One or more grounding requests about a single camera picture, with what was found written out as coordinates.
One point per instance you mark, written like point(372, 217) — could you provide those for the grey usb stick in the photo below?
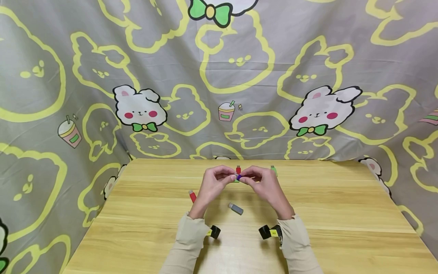
point(236, 209)

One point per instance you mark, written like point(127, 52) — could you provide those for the person's right hand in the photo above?
point(268, 192)

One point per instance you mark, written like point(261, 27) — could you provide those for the person's left thumb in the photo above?
point(226, 182)

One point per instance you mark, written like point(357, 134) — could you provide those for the person's left forearm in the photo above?
point(186, 247)

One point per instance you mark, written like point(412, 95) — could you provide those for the person's left hand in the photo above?
point(209, 190)

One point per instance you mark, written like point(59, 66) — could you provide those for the person's left index finger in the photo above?
point(222, 170)

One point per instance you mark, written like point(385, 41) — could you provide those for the red usb stick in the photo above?
point(192, 196)

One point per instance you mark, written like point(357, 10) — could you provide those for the black wrist band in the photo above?
point(268, 232)
point(214, 231)

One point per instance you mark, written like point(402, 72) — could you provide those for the person's right index finger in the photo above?
point(255, 172)

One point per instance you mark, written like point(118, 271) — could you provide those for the person's right thumb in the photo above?
point(251, 183)

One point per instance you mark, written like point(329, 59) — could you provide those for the person's right forearm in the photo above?
point(297, 247)

